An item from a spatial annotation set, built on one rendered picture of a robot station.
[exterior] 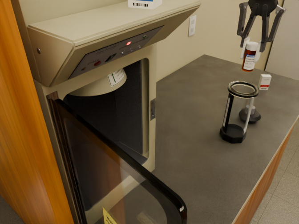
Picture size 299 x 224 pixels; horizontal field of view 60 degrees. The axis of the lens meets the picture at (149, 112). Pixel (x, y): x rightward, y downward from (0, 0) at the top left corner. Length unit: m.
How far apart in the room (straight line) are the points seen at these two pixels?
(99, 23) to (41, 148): 0.20
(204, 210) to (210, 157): 0.23
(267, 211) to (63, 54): 1.93
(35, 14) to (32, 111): 0.16
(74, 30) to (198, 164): 0.70
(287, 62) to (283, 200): 1.86
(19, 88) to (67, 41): 0.08
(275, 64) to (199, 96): 2.36
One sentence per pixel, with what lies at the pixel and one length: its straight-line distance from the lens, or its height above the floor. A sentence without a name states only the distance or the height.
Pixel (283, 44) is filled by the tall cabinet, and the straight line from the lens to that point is 3.53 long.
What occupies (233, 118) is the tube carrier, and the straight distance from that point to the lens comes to 1.01.
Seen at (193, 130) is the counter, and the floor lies 0.94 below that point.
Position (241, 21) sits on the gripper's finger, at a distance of 0.91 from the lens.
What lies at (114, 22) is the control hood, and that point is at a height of 1.51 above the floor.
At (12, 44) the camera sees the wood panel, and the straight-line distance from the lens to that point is 0.34.
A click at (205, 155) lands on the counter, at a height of 0.94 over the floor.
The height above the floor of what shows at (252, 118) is 0.97.
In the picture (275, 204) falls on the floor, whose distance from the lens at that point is 2.20.
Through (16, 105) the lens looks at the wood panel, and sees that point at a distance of 0.37.
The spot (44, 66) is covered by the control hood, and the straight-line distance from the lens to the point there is 0.44.
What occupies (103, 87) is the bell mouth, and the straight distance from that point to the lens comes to 0.61.
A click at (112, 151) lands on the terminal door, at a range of 0.35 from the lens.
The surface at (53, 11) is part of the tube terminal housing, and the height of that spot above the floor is 1.52.
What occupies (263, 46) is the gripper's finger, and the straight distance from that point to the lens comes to 0.91.
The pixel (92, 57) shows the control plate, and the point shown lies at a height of 1.46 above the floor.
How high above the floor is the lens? 1.62
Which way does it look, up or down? 35 degrees down
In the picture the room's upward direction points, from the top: straight up
